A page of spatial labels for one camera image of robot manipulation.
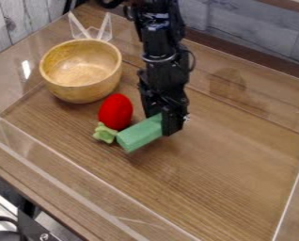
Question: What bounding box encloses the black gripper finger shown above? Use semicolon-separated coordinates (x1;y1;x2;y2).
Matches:
139;88;166;118
161;105;189;137

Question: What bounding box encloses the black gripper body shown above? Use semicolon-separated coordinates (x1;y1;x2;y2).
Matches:
139;45;197;107

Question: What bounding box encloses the green rectangular stick block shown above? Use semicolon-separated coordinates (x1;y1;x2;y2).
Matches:
118;114;162;153

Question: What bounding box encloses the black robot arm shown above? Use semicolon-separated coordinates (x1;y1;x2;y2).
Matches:
97;0;197;137

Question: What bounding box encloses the brown wooden bowl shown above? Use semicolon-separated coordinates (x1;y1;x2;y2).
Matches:
39;39;122;104

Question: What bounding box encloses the red plush strawberry toy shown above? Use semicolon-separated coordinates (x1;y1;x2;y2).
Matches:
94;93;134;144

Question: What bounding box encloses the black clamp under table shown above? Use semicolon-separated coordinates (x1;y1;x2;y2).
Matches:
18;201;62;241

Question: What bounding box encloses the black cable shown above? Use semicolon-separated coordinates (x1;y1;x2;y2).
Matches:
0;216;29;241

